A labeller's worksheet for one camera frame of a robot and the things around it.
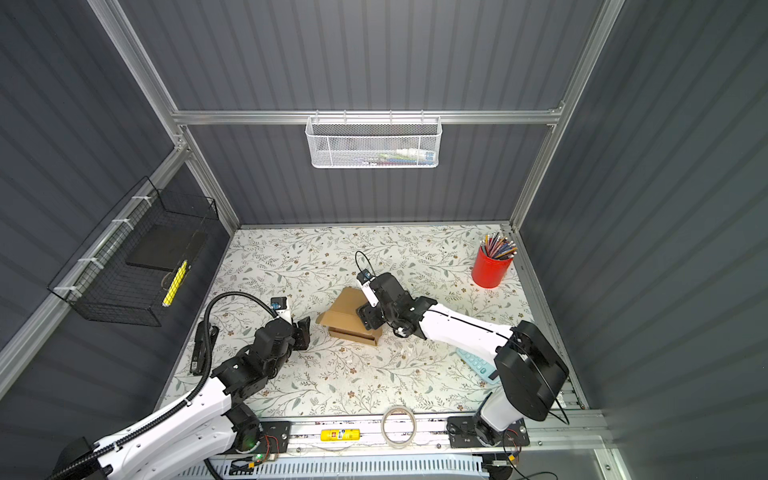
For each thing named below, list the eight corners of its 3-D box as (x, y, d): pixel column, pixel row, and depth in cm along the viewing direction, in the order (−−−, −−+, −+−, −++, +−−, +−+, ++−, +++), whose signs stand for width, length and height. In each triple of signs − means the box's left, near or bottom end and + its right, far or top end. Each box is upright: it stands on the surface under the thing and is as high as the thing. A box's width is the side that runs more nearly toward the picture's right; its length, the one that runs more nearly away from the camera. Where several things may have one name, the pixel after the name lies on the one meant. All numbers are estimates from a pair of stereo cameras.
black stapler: (194, 376, 85) (183, 369, 81) (208, 329, 95) (199, 321, 90) (207, 374, 86) (197, 368, 81) (219, 328, 95) (211, 320, 91)
